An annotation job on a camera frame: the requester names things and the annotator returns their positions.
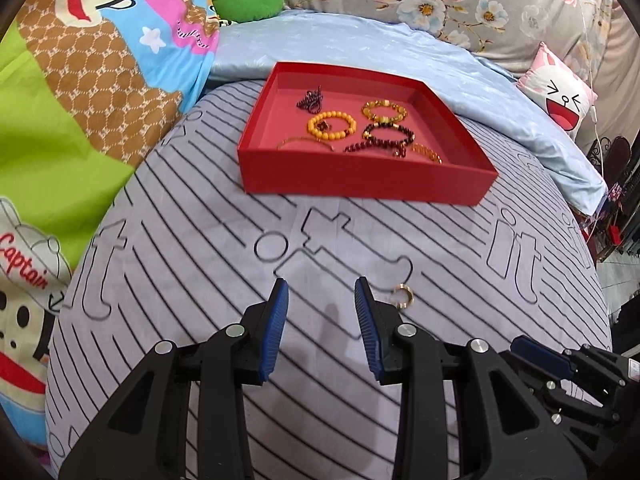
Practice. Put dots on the floral grey bed sheet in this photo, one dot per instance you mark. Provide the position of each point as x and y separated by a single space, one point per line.
594 38

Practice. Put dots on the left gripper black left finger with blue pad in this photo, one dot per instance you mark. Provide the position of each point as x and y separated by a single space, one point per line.
141 431

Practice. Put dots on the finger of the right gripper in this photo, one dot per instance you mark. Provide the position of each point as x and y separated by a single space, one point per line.
588 397

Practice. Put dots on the wide gold chain bangle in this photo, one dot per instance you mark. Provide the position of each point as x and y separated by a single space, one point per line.
424 151

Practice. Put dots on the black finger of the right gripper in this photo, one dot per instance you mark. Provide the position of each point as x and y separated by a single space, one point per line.
554 363

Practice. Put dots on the thin gold bangle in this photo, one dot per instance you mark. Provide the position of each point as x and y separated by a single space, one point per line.
305 139

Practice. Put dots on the dark red twisted ornament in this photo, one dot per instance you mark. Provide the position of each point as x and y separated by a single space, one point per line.
311 102

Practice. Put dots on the pink cartoon cat pillow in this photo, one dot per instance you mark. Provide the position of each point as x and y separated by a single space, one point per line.
557 90

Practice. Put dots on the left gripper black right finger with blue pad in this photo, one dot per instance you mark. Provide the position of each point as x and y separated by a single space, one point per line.
504 432

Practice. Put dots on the light blue quilt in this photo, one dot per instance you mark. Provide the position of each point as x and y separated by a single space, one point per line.
470 86

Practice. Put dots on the cartoon monkey blanket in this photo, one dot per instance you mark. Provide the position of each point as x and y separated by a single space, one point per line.
88 88

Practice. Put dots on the red jewelry tray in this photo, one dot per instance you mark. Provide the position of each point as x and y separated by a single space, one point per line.
463 178

